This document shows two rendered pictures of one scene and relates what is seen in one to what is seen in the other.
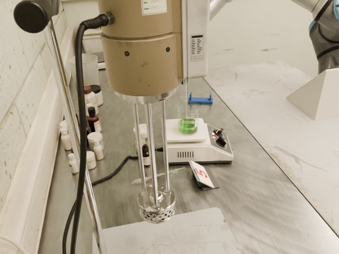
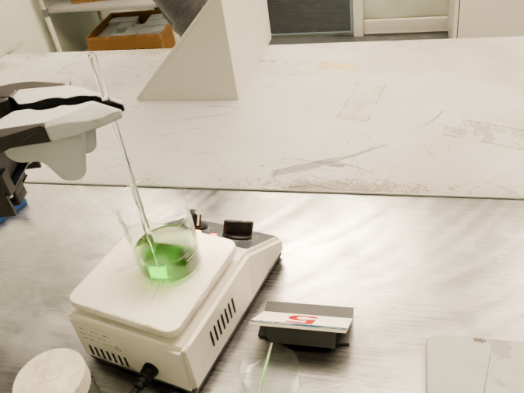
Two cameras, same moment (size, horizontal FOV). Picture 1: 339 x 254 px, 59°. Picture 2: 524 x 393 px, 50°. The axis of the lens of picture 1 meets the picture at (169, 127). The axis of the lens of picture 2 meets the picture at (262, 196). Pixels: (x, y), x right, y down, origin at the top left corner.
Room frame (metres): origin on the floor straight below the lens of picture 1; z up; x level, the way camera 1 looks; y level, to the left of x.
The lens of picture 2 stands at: (0.47, 0.24, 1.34)
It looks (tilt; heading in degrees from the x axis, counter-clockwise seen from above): 37 degrees down; 299
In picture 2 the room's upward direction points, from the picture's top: 9 degrees counter-clockwise
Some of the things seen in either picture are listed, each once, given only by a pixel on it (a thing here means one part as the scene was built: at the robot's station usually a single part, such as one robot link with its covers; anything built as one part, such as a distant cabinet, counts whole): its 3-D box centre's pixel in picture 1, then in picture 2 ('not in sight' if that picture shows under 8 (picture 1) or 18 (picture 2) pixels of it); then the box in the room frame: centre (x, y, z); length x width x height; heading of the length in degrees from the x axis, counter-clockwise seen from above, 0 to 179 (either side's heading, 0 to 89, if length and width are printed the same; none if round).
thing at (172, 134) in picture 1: (184, 129); (155, 271); (0.76, -0.05, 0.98); 0.12 x 0.12 x 0.01; 88
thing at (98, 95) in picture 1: (93, 96); not in sight; (1.14, 0.31, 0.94); 0.07 x 0.07 x 0.07
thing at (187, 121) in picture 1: (186, 119); (160, 236); (0.75, -0.05, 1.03); 0.07 x 0.06 x 0.08; 93
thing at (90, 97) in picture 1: (88, 101); not in sight; (1.05, 0.31, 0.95); 0.06 x 0.06 x 0.11
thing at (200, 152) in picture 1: (193, 141); (179, 285); (0.76, -0.07, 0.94); 0.22 x 0.13 x 0.08; 88
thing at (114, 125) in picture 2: (186, 93); (127, 167); (0.76, -0.05, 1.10); 0.01 x 0.01 x 0.20
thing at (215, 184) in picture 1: (203, 173); (303, 316); (0.63, -0.09, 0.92); 0.09 x 0.06 x 0.04; 11
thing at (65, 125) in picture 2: not in sight; (65, 146); (0.78, -0.02, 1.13); 0.09 x 0.03 x 0.06; 23
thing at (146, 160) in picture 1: (146, 154); not in sight; (0.71, 0.07, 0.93); 0.03 x 0.03 x 0.07
